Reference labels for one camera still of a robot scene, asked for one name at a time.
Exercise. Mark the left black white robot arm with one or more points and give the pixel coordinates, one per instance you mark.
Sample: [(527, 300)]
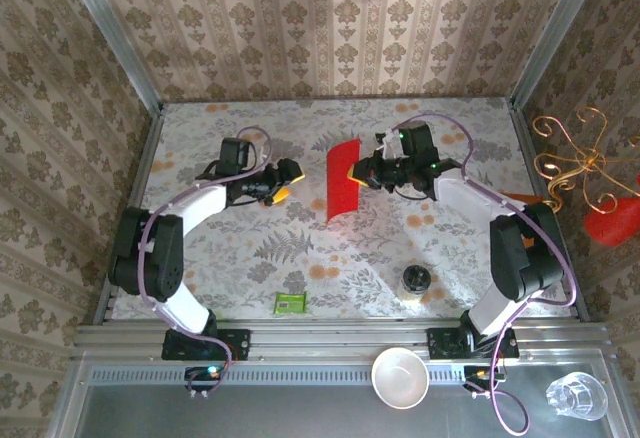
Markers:
[(192, 308)]

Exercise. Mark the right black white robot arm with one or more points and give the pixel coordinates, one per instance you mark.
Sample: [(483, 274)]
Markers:
[(487, 313)]

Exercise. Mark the jar with black lid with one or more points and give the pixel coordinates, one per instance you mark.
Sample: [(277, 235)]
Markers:
[(416, 278)]

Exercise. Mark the green packet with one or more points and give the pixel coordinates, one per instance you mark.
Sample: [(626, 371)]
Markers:
[(290, 303)]

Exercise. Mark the orange wooden board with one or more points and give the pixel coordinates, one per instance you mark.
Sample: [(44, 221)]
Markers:
[(515, 197)]

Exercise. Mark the white bowl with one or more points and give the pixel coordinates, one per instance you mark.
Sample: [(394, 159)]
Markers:
[(400, 378)]

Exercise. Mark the grey metal shelf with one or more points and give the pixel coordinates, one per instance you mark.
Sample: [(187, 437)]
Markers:
[(300, 413)]

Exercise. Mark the red heart decoration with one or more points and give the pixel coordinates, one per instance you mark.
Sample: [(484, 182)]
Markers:
[(612, 225)]

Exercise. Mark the clear drinking glass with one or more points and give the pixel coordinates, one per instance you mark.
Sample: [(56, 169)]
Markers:
[(577, 397)]

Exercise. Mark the aluminium side rail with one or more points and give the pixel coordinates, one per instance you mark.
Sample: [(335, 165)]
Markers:
[(145, 158), (525, 133)]

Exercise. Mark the aluminium front rail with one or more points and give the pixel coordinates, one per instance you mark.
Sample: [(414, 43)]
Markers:
[(325, 338)]

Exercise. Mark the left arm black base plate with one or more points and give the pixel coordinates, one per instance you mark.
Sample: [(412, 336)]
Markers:
[(235, 344)]

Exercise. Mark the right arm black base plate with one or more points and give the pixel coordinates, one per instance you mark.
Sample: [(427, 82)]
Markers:
[(442, 344)]

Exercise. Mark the aluminium frame post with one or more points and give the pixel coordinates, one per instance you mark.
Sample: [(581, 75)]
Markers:
[(556, 33), (116, 33)]

